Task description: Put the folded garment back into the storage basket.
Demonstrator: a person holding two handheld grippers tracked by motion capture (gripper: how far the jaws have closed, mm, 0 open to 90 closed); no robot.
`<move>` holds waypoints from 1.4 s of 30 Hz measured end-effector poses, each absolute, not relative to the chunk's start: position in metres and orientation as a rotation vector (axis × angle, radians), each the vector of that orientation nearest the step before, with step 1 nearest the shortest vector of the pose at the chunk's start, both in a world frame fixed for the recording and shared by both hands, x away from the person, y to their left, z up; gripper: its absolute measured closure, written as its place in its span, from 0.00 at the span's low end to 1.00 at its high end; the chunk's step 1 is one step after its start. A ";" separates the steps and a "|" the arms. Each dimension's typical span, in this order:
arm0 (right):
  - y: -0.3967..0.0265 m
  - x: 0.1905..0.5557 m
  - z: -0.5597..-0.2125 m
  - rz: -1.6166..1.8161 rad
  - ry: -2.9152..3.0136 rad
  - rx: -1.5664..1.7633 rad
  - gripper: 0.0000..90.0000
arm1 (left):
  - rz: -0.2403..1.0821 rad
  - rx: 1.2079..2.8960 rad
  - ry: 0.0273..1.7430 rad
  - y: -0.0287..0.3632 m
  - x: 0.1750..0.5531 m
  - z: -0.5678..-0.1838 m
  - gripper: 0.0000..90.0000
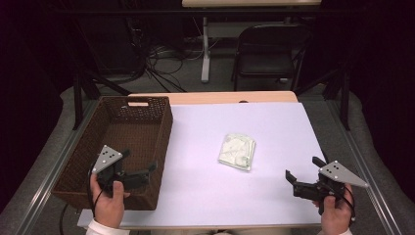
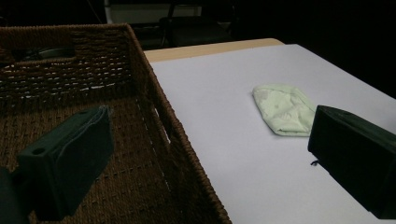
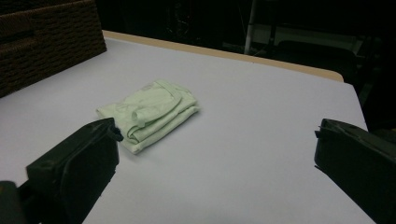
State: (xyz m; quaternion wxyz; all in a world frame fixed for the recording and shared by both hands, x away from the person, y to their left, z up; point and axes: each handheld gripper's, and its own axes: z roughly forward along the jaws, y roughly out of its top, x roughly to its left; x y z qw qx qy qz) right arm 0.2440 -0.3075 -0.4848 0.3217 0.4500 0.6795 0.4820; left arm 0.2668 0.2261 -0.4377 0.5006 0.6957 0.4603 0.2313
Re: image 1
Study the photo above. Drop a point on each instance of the person's left hand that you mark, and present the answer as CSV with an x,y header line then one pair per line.
x,y
107,209

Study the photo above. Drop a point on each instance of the white desk with leg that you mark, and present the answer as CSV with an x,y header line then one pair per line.
x,y
205,49

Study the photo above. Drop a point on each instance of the pale green cloth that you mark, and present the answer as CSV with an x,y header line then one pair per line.
x,y
236,151

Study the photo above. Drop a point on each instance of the black folding chair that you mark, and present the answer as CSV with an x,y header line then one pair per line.
x,y
266,62

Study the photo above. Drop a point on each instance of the brown wicker basket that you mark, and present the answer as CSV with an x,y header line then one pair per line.
x,y
130,137

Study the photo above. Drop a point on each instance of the aluminium rail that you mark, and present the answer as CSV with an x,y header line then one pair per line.
x,y
49,176
365,163

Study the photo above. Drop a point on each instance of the white table mat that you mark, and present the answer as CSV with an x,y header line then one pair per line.
x,y
228,196

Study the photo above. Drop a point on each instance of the person's right hand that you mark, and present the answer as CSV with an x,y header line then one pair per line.
x,y
337,217

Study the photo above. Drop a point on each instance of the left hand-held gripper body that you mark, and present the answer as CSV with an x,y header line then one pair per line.
x,y
107,160

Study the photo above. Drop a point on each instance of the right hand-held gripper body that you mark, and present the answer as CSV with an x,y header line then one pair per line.
x,y
339,173

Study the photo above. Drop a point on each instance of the black metal stand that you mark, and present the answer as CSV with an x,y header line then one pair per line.
x,y
345,98
77,98

